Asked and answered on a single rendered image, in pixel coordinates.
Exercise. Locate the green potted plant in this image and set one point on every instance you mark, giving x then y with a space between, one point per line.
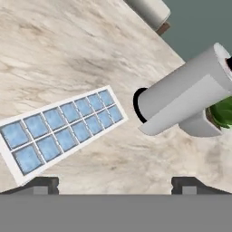
222 113

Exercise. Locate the white stool with brown base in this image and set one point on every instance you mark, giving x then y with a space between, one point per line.
151 12

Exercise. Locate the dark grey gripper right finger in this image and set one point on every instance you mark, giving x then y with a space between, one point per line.
184 182

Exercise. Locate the white ice cube tray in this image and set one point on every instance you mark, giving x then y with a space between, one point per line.
60 130

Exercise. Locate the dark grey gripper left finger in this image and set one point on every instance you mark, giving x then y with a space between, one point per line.
45 183

